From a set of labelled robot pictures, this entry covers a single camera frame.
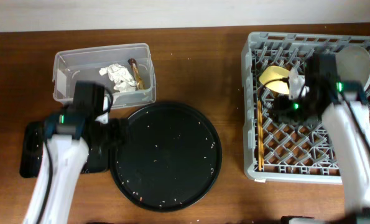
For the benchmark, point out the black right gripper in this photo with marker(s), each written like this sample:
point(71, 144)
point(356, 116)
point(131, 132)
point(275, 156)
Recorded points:
point(279, 104)

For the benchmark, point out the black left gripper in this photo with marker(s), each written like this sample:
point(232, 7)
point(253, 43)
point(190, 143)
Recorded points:
point(116, 137)

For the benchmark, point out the grey ceramic plate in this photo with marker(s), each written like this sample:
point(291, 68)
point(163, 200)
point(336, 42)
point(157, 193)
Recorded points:
point(353, 64)

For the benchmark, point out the yellow bowl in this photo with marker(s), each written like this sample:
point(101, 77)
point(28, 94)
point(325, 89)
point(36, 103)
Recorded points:
point(272, 77)

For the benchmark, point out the gold coffee sachet wrapper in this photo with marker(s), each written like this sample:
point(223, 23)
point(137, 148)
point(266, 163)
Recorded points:
point(139, 80)

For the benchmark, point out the wooden chopstick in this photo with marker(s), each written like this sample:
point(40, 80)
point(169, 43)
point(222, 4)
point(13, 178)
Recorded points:
point(261, 140)
point(258, 139)

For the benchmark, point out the round black serving tray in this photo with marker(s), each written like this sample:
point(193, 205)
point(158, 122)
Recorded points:
point(170, 158)

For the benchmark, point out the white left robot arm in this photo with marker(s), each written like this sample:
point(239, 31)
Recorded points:
point(69, 137)

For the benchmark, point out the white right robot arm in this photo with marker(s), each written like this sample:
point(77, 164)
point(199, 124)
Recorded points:
point(342, 108)

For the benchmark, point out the clear plastic waste bin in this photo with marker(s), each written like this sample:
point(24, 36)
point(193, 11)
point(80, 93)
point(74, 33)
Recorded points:
point(90, 64)

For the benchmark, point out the grey dishwasher rack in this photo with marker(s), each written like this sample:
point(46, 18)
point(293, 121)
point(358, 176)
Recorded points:
point(291, 153)

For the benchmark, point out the crumpled white tissue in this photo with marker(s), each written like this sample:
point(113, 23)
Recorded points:
point(120, 76)

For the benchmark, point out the black rectangular tray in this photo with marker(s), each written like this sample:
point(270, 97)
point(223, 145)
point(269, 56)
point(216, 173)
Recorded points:
point(32, 155)

